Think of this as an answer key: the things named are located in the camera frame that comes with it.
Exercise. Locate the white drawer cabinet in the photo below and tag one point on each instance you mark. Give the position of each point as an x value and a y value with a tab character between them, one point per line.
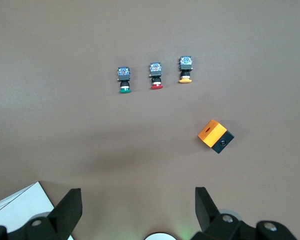
20	207

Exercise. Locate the green push button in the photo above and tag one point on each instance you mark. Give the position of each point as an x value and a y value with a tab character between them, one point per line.
123	73

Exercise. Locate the orange and black button box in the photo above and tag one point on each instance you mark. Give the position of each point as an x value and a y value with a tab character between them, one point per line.
211	133

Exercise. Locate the yellow push button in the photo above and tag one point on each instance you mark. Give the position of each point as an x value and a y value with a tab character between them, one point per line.
185	63

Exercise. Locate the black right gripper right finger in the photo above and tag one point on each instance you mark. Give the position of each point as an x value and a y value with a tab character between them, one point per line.
220	228

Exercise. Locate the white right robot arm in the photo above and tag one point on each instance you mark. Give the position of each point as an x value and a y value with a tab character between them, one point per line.
160	237

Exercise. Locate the brown table mat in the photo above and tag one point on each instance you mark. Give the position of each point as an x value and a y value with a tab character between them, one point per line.
65	75

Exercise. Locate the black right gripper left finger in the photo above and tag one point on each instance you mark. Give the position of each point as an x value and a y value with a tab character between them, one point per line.
57	225

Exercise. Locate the red push button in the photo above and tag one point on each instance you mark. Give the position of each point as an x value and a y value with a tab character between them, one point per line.
155	70

